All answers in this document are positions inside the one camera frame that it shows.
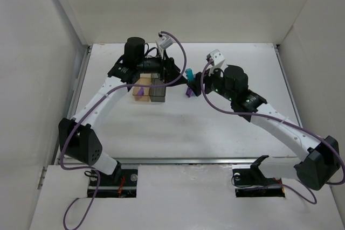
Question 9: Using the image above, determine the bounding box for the teal lego brick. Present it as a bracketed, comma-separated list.
[185, 68, 195, 82]

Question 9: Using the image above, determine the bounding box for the small purple lego brick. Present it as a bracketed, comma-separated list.
[135, 87, 144, 99]

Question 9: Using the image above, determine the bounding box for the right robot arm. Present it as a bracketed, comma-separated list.
[186, 65, 344, 190]

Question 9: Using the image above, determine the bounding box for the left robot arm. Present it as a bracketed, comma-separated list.
[58, 31, 187, 184]

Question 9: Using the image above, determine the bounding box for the smoky grey transparent container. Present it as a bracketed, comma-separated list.
[149, 74, 166, 103]

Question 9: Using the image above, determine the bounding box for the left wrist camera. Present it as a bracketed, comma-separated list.
[156, 34, 173, 53]

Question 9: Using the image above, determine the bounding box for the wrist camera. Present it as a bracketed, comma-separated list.
[156, 34, 173, 53]
[206, 49, 225, 75]

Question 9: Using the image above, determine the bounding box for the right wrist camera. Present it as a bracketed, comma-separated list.
[206, 49, 225, 75]

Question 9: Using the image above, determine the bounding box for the aluminium table edge rail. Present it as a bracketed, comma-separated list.
[273, 44, 303, 127]

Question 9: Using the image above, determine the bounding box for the front aluminium rail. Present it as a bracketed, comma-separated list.
[53, 156, 315, 166]

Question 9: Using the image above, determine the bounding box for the left aluminium rail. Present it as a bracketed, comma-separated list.
[37, 45, 93, 190]

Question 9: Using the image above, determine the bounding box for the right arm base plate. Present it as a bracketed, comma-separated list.
[231, 155, 285, 198]

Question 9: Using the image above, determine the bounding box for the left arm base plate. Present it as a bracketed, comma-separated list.
[84, 168, 138, 198]

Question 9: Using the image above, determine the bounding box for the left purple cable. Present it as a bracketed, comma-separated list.
[59, 30, 188, 230]

